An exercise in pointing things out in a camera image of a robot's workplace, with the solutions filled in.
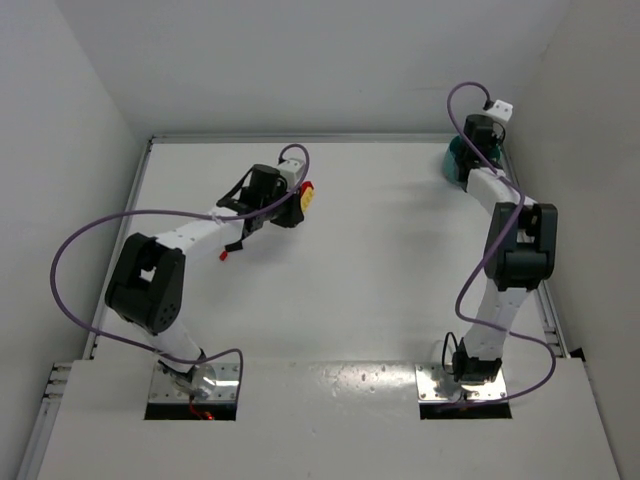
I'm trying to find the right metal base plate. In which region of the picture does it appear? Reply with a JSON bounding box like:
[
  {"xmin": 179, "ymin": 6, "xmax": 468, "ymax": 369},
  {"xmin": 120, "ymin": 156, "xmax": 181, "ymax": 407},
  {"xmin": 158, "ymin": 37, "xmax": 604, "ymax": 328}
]
[{"xmin": 415, "ymin": 362, "xmax": 507, "ymax": 405}]

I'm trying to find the yellow lego assembly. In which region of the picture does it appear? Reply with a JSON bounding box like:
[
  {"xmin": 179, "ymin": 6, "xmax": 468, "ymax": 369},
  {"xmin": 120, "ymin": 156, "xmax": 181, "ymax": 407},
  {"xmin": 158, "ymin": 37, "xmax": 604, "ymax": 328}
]
[{"xmin": 300, "ymin": 185, "xmax": 315, "ymax": 213}]

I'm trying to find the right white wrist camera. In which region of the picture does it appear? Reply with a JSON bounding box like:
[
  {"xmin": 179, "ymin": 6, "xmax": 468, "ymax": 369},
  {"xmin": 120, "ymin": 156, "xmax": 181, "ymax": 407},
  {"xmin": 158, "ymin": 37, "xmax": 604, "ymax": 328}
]
[{"xmin": 486, "ymin": 100, "xmax": 514, "ymax": 124}]

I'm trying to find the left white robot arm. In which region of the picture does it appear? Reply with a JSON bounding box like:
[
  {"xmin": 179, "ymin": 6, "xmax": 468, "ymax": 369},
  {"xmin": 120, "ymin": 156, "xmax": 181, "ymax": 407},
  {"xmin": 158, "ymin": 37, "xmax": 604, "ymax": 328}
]
[{"xmin": 105, "ymin": 159, "xmax": 307, "ymax": 382}]

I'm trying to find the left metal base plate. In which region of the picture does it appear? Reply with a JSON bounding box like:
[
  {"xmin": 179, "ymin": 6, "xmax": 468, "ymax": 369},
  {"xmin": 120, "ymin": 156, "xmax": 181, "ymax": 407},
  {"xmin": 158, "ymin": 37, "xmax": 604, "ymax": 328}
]
[{"xmin": 148, "ymin": 362, "xmax": 240, "ymax": 405}]

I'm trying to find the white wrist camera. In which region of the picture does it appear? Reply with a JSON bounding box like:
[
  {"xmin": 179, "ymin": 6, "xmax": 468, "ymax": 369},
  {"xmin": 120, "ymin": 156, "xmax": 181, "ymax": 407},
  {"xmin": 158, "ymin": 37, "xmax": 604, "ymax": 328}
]
[
  {"xmin": 486, "ymin": 100, "xmax": 514, "ymax": 124},
  {"xmin": 276, "ymin": 159, "xmax": 306, "ymax": 190}
]

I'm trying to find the teal divided round container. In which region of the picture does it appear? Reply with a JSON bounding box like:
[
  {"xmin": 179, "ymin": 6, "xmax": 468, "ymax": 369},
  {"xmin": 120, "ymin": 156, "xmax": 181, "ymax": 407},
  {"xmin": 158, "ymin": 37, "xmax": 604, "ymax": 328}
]
[{"xmin": 442, "ymin": 136, "xmax": 502, "ymax": 190}]

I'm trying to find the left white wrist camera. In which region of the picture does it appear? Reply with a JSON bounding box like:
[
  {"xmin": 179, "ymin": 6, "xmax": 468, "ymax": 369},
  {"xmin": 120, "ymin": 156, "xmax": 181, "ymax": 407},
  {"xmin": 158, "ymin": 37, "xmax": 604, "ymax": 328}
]
[{"xmin": 276, "ymin": 159, "xmax": 306, "ymax": 190}]

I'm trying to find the black square lego plate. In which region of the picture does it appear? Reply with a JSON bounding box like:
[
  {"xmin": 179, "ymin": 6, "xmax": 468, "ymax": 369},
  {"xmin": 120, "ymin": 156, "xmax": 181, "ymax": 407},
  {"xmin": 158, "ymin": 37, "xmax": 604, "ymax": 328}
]
[{"xmin": 225, "ymin": 241, "xmax": 243, "ymax": 253}]

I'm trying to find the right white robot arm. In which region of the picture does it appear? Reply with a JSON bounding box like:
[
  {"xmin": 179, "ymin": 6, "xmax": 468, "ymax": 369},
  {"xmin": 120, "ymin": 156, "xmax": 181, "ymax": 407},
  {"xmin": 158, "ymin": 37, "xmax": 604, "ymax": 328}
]
[{"xmin": 449, "ymin": 113, "xmax": 558, "ymax": 384}]

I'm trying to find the metal base plate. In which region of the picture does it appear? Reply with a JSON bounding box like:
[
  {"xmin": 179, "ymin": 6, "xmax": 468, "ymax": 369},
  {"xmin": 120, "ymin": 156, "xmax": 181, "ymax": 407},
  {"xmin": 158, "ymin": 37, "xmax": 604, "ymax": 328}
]
[
  {"xmin": 148, "ymin": 362, "xmax": 240, "ymax": 405},
  {"xmin": 415, "ymin": 362, "xmax": 507, "ymax": 405}
]

